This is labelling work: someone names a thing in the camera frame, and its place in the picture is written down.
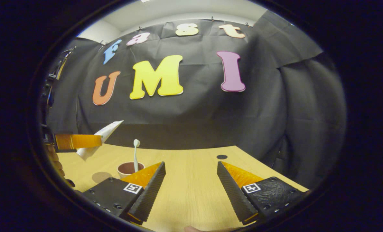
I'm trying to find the round brown coaster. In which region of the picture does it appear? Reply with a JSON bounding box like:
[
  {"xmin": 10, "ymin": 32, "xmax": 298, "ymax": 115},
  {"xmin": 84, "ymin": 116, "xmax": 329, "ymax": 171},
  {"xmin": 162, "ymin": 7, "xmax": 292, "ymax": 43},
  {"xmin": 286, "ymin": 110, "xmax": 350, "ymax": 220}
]
[{"xmin": 92, "ymin": 172, "xmax": 114, "ymax": 184}]

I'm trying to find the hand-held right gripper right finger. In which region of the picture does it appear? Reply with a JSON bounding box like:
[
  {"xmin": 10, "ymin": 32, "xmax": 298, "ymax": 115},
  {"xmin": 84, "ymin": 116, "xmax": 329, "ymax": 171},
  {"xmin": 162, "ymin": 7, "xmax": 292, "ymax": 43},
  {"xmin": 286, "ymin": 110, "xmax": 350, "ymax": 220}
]
[{"xmin": 217, "ymin": 161, "xmax": 309, "ymax": 225}]

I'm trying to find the beige cup with brown inside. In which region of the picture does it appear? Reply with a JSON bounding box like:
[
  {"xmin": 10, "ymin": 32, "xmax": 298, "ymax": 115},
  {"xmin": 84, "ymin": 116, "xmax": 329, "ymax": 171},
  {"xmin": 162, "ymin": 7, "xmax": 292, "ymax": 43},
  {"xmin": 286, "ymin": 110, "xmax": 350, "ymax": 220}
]
[{"xmin": 117, "ymin": 162, "xmax": 145, "ymax": 179}]

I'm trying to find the light wooden desktop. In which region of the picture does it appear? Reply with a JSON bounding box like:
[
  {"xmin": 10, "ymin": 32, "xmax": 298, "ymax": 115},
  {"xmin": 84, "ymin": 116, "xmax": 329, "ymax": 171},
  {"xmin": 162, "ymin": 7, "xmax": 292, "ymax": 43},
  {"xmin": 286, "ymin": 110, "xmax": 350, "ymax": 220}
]
[{"xmin": 57, "ymin": 143, "xmax": 309, "ymax": 232}]

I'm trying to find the pale green toothbrush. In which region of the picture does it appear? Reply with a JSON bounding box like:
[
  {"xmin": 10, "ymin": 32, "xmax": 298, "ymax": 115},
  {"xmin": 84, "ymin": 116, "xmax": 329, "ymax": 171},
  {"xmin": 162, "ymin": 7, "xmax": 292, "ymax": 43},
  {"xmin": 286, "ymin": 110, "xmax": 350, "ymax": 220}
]
[{"xmin": 133, "ymin": 139, "xmax": 141, "ymax": 172}]

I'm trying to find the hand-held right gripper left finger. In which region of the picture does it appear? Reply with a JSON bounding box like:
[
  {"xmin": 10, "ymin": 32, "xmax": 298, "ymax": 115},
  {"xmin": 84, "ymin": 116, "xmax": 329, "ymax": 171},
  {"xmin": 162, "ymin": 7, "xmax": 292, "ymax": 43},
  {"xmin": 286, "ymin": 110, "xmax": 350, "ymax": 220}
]
[{"xmin": 82, "ymin": 161, "xmax": 166, "ymax": 225}]

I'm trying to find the black backdrop cloth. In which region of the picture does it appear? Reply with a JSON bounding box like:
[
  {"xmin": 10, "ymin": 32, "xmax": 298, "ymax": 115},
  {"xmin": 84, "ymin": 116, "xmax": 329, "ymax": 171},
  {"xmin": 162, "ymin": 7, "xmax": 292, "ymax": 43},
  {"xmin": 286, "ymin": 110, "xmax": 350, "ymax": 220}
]
[{"xmin": 47, "ymin": 11, "xmax": 346, "ymax": 190}]

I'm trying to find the white toothpaste tube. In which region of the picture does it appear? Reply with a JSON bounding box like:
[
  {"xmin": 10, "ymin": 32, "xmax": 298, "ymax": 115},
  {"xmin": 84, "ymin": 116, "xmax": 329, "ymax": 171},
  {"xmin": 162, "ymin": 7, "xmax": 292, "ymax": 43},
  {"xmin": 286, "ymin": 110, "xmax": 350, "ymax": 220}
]
[{"xmin": 77, "ymin": 120, "xmax": 124, "ymax": 161}]

